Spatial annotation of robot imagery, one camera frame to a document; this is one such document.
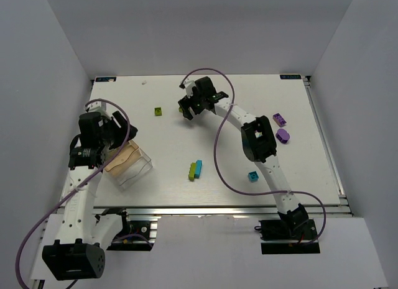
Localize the small green lego brick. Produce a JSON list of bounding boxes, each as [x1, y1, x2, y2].
[[154, 107, 162, 116]]

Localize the long cyan lego brick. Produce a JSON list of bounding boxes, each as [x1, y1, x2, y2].
[[194, 160, 203, 179]]

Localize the long green lego brick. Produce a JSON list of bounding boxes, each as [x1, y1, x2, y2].
[[188, 162, 197, 181]]

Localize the purple printed lego brick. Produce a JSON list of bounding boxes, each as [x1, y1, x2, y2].
[[272, 113, 287, 127]]

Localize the purple round lego piece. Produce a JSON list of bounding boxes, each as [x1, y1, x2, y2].
[[275, 128, 290, 144]]

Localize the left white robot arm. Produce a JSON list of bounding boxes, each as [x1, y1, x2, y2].
[[42, 108, 137, 281]]

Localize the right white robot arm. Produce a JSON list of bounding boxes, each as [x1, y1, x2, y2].
[[178, 76, 308, 236]]

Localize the left blue corner label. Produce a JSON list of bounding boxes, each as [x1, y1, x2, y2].
[[95, 76, 116, 83]]

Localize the blue corner label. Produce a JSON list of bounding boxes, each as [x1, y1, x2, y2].
[[95, 76, 116, 83], [279, 74, 302, 80]]

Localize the clear plastic sorting container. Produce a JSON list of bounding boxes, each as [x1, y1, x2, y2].
[[103, 140, 153, 191]]

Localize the right blue corner label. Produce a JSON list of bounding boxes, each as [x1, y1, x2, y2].
[[279, 74, 302, 80]]

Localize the small cyan lego brick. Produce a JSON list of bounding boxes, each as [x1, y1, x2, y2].
[[248, 171, 259, 183]]

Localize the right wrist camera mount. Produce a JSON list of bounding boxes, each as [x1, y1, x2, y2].
[[179, 79, 195, 98]]

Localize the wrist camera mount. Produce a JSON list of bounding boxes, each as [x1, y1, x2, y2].
[[85, 101, 108, 116], [179, 79, 195, 98]]

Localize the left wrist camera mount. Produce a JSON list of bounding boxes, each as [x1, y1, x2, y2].
[[85, 101, 108, 116]]

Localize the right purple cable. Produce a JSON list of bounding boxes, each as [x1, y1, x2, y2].
[[180, 67, 327, 247]]

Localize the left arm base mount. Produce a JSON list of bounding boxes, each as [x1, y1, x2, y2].
[[95, 208, 153, 252]]

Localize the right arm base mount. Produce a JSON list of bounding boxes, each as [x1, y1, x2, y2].
[[254, 219, 320, 255]]

